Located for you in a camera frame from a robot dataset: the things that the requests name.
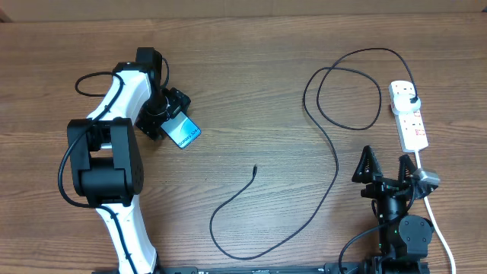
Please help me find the white power strip cord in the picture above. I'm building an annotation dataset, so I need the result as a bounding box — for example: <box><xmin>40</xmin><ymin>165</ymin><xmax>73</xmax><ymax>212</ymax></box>
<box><xmin>413</xmin><ymin>150</ymin><xmax>457</xmax><ymax>274</ymax></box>

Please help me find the blue Galaxy smartphone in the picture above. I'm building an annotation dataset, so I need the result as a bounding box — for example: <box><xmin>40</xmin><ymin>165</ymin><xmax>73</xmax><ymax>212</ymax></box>
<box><xmin>161</xmin><ymin>112</ymin><xmax>201</xmax><ymax>149</ymax></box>

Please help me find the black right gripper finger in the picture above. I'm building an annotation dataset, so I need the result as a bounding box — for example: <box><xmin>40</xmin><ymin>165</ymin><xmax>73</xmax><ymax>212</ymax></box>
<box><xmin>352</xmin><ymin>145</ymin><xmax>383</xmax><ymax>184</ymax></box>
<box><xmin>398</xmin><ymin>155</ymin><xmax>417</xmax><ymax>181</ymax></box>

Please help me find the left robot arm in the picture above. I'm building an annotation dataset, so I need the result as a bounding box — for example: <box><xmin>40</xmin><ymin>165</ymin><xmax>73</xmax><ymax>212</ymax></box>
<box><xmin>60</xmin><ymin>47</ymin><xmax>190</xmax><ymax>273</ymax></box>

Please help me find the white charger plug adapter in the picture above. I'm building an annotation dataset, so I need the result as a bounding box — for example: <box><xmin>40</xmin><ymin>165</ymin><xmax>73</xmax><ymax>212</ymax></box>
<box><xmin>391</xmin><ymin>94</ymin><xmax>422</xmax><ymax>115</ymax></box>

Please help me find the white power strip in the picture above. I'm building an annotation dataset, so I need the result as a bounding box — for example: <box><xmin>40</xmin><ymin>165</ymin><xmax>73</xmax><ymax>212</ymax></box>
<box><xmin>388</xmin><ymin>81</ymin><xmax>428</xmax><ymax>153</ymax></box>

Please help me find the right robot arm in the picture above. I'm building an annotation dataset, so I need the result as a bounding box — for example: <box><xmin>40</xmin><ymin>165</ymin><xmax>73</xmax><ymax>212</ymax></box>
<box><xmin>352</xmin><ymin>145</ymin><xmax>441</xmax><ymax>273</ymax></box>

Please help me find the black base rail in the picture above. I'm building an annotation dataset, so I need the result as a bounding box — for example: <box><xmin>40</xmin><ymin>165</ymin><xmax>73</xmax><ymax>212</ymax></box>
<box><xmin>91</xmin><ymin>262</ymin><xmax>431</xmax><ymax>274</ymax></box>

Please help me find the black USB charging cable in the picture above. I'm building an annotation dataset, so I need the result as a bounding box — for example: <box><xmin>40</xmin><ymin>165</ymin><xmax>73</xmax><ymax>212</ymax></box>
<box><xmin>208</xmin><ymin>47</ymin><xmax>421</xmax><ymax>262</ymax></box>

